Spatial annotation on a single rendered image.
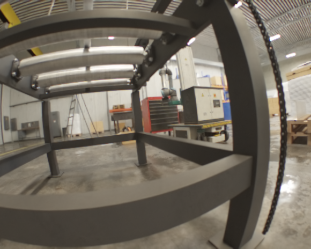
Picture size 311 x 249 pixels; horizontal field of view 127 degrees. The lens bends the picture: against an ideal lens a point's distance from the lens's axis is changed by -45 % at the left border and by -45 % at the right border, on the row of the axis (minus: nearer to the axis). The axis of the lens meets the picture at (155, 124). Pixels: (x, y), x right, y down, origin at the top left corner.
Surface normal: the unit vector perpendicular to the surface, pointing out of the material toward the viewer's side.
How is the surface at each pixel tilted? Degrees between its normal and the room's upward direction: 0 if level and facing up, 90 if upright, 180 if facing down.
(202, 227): 0
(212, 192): 90
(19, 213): 90
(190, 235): 0
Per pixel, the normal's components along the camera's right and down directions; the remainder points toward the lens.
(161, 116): 0.34, 0.00
